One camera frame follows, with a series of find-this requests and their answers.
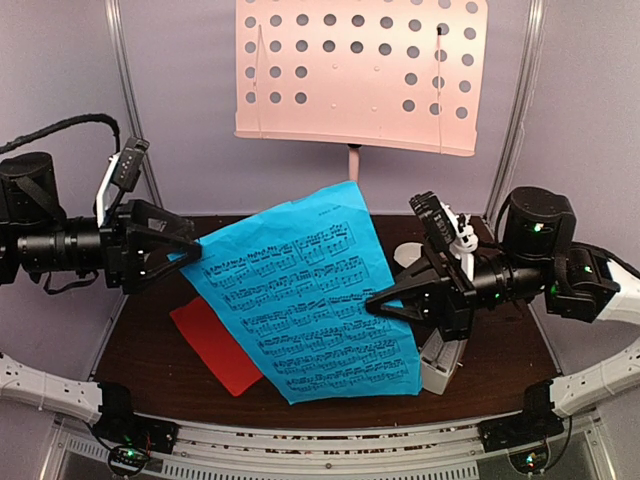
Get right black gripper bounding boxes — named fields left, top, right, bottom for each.
left=364, top=242, right=550, bottom=344

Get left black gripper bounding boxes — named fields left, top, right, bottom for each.
left=13, top=197, right=201, bottom=294

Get blue paper sheet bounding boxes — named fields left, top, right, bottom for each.
left=183, top=181, right=422, bottom=404

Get red paper sheet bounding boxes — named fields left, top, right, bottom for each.
left=170, top=297, right=263, bottom=397

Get pink music stand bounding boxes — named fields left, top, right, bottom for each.
left=235, top=1, right=489, bottom=157

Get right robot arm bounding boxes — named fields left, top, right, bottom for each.
left=365, top=186, right=639, bottom=452

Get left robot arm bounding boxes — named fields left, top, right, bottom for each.
left=1, top=145, right=202, bottom=458

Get dark bowl white inside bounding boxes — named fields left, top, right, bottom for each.
left=393, top=242, right=423, bottom=275

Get white metronome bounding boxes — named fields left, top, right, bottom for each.
left=420, top=329, right=467, bottom=395

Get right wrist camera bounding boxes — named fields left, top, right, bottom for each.
left=409, top=191, right=479, bottom=281

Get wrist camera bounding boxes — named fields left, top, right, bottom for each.
left=409, top=191, right=479, bottom=281
left=95, top=137, right=149, bottom=227

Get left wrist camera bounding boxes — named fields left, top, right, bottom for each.
left=95, top=137, right=149, bottom=227

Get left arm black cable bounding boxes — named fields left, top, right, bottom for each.
left=0, top=113, right=124, bottom=156

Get right aluminium post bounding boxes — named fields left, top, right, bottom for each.
left=484, top=0, right=548, bottom=226

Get aluminium post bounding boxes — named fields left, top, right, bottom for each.
left=484, top=0, right=548, bottom=226
left=104, top=0, right=164, bottom=208

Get left aluminium post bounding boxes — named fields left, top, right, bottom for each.
left=104, top=0, right=164, bottom=208

